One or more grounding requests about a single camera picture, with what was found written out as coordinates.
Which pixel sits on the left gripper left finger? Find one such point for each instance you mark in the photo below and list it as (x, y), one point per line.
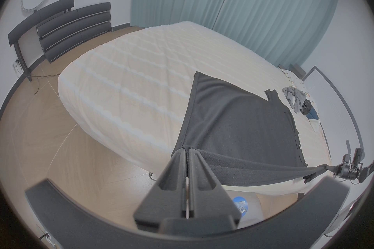
(172, 189)

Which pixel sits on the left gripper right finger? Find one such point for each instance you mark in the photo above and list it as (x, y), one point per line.
(204, 192)

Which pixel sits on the black T-shirt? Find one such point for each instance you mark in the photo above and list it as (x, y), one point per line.
(239, 125)

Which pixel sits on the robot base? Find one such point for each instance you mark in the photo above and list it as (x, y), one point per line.
(248, 207)

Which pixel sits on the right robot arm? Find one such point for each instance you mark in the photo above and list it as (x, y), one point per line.
(355, 172)

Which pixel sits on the bed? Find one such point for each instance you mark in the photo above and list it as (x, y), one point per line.
(131, 90)

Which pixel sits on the white garment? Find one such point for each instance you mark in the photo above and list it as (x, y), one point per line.
(315, 125)

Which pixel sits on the grey garment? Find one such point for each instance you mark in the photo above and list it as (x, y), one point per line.
(293, 96)

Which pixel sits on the black printed garment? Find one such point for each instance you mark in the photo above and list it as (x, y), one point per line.
(306, 106)

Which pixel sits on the dark blue garment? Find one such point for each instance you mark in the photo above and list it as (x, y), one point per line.
(313, 115)

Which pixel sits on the white printed pillow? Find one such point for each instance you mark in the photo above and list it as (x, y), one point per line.
(295, 80)

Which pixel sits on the grey bedside table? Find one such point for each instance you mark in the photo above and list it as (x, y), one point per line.
(293, 69)

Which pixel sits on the black chest of drawers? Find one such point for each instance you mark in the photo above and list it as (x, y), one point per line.
(76, 29)

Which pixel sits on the blue-green curtain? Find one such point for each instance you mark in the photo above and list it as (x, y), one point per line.
(263, 2)

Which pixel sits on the black dressing table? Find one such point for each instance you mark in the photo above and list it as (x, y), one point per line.
(35, 18)

